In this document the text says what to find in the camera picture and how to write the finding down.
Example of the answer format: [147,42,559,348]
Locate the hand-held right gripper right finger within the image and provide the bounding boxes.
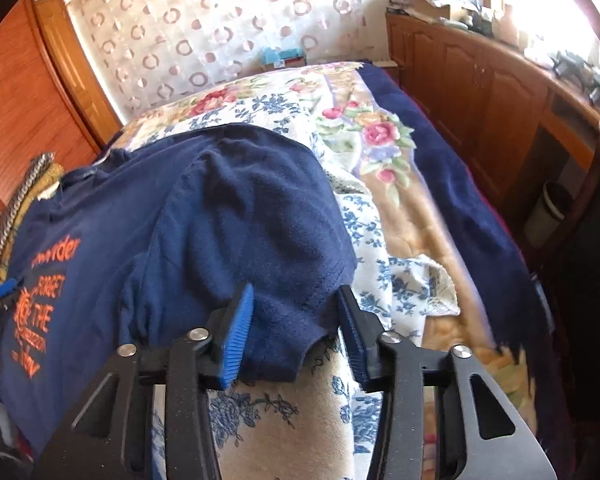
[336,285,558,480]

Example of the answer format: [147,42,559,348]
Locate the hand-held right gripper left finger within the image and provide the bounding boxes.
[36,282,256,480]

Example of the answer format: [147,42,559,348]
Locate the navy t-shirt with orange print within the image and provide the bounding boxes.
[0,124,358,461]

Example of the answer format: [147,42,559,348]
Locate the navy blanket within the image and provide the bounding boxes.
[355,65,556,361]

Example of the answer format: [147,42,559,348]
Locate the rose floral blanket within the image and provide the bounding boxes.
[125,60,541,421]

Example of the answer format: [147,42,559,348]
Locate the white trash bin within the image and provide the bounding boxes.
[522,180,576,246]

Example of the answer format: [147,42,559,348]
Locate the blue box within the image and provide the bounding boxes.
[257,46,306,72]

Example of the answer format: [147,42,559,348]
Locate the wooden cabinet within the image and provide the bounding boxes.
[385,10,600,211]

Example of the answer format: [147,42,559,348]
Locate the circle patterned sheer curtain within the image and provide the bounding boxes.
[67,0,381,126]

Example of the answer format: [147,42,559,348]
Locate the pile of papers and boxes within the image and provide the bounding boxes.
[387,0,511,36]

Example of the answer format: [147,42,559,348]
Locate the dark metal clutter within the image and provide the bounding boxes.
[550,49,600,107]

